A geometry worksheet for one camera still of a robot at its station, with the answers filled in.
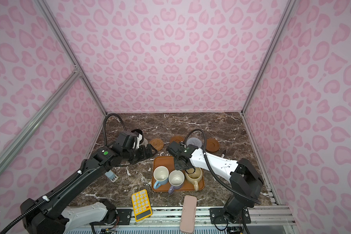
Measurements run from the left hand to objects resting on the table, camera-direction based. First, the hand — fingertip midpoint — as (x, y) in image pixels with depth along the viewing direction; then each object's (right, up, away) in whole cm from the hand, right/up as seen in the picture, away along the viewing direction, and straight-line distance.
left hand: (153, 153), depth 75 cm
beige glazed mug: (+22, -14, +4) cm, 26 cm away
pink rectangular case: (+18, -30, -3) cm, 35 cm away
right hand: (+14, -9, +9) cm, 19 cm away
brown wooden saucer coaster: (+36, +1, +26) cm, 44 cm away
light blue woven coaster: (+24, +3, +26) cm, 36 cm away
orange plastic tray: (+6, -10, +19) cm, 22 cm away
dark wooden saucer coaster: (+11, +5, +29) cm, 32 cm away
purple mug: (+12, -17, +10) cm, 23 cm away
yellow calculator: (-6, -27, +2) cm, 28 cm away
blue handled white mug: (+3, -14, +10) cm, 18 cm away
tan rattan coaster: (-2, +1, +26) cm, 26 cm away
